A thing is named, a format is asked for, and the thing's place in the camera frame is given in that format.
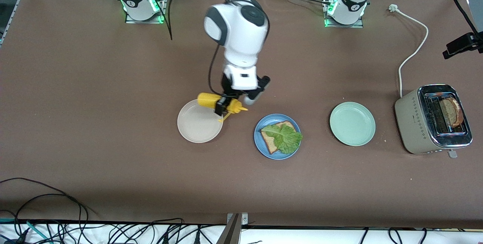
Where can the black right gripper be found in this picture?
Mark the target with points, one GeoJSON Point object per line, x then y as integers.
{"type": "Point", "coordinates": [226, 85]}

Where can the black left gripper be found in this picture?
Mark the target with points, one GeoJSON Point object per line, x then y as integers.
{"type": "Point", "coordinates": [460, 45]}

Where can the yellow squeeze sauce bottle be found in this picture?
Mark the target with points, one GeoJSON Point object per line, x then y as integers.
{"type": "Point", "coordinates": [207, 100]}

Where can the brown bread slice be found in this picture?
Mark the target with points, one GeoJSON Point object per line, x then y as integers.
{"type": "Point", "coordinates": [453, 110]}
{"type": "Point", "coordinates": [269, 144]}

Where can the green lettuce leaf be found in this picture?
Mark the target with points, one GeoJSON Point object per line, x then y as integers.
{"type": "Point", "coordinates": [288, 140]}

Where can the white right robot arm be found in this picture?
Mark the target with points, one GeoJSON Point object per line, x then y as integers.
{"type": "Point", "coordinates": [241, 29]}

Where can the beige round plate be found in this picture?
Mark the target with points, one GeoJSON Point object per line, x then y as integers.
{"type": "Point", "coordinates": [196, 127]}

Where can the blue round plate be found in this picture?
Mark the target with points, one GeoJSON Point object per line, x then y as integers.
{"type": "Point", "coordinates": [281, 156]}

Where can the green round plate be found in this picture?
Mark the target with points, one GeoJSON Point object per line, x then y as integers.
{"type": "Point", "coordinates": [352, 124]}

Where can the beige and chrome toaster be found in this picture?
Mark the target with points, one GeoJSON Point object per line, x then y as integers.
{"type": "Point", "coordinates": [411, 123]}

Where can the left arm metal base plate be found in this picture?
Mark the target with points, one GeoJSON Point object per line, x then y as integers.
{"type": "Point", "coordinates": [358, 25]}

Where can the metal table edge bracket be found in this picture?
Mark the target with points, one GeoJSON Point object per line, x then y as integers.
{"type": "Point", "coordinates": [234, 230]}

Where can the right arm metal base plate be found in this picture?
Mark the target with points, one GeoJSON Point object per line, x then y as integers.
{"type": "Point", "coordinates": [128, 19]}

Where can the aluminium table edge rail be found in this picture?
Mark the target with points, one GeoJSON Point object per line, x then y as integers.
{"type": "Point", "coordinates": [9, 17]}

